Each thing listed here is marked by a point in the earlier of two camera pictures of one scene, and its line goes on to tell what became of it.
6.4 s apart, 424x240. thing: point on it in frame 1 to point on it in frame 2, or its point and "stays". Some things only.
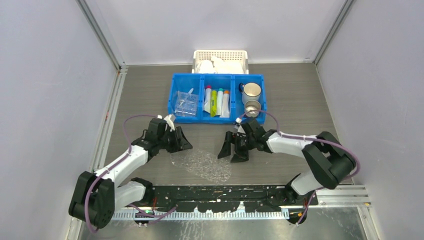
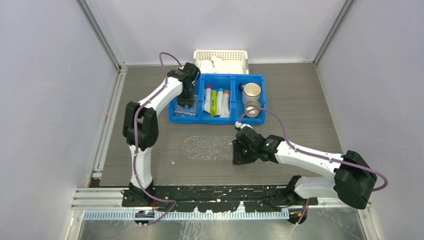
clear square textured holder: x=186 y=104 stays
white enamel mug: x=250 y=91 stays
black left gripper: x=180 y=142 to x=183 y=102
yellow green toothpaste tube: x=213 y=103 stays
